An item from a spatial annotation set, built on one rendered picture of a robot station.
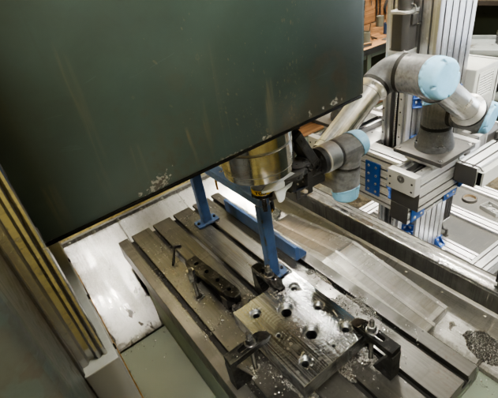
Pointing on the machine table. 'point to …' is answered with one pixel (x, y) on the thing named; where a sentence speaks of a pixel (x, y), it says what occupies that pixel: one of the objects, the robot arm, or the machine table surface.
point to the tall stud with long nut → (193, 281)
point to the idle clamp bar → (215, 281)
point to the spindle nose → (262, 163)
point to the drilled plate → (318, 372)
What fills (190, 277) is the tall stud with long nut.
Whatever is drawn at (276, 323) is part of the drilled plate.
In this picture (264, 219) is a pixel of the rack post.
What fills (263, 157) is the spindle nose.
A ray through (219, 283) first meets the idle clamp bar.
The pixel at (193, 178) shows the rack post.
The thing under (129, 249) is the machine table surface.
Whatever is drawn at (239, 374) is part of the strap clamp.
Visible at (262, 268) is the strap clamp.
